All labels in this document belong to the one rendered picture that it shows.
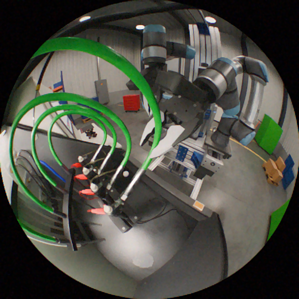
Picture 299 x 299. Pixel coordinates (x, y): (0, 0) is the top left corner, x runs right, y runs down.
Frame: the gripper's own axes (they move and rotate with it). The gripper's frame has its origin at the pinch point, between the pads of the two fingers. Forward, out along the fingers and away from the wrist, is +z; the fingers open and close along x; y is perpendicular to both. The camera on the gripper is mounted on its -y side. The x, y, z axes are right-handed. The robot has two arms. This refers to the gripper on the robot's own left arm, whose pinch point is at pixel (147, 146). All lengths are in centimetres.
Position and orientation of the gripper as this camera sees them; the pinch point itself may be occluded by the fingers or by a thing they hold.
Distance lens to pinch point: 18.9
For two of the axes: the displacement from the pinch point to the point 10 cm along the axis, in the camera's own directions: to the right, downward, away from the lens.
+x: -5.7, -6.9, 4.4
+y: 5.0, 1.3, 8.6
